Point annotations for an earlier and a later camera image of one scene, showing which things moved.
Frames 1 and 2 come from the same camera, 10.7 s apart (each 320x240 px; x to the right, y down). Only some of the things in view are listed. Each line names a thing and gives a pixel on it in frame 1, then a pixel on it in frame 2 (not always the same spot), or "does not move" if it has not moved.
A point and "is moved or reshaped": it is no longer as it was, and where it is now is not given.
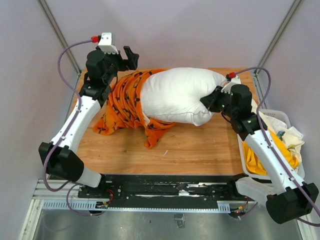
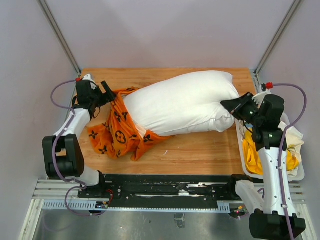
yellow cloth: (255, 166) does not move
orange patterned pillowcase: (124, 109) to (118, 135)
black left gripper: (133, 58) to (106, 97)
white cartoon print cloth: (292, 137) does not move
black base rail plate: (222, 188) does not move
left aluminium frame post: (54, 23) does not move
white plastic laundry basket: (282, 117) does not move
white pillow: (174, 93) is moved or reshaped
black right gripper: (210, 100) to (235, 106)
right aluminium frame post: (290, 14) does not move
